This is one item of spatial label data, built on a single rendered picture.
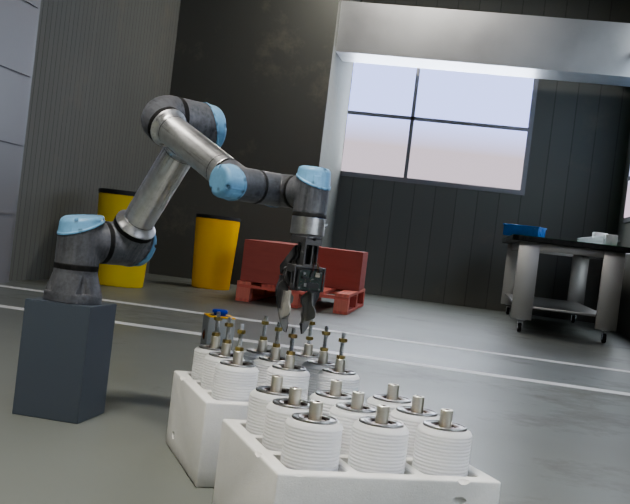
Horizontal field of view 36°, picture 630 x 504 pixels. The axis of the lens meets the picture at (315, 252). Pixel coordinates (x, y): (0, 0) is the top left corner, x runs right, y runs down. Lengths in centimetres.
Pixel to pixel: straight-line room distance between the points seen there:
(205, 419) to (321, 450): 53
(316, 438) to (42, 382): 117
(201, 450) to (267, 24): 745
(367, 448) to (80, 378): 111
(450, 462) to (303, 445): 26
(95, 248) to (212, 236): 549
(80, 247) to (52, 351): 28
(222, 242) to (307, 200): 599
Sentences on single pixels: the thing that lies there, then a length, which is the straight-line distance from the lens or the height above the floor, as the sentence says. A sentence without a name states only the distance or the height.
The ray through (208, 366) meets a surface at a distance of 220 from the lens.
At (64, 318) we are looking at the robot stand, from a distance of 255.
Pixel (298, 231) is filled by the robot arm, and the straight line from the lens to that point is 208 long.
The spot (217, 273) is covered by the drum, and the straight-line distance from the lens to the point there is 807.
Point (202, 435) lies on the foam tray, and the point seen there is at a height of 11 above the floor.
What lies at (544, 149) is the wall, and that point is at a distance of 1027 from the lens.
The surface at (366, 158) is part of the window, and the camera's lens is 1029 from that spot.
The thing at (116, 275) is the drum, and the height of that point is 8.
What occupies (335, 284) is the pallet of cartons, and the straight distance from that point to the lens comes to 768.
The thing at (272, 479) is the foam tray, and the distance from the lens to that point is 154.
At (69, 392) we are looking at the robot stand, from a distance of 256.
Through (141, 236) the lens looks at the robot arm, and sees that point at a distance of 261.
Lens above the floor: 55
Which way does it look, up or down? 1 degrees down
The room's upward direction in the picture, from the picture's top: 7 degrees clockwise
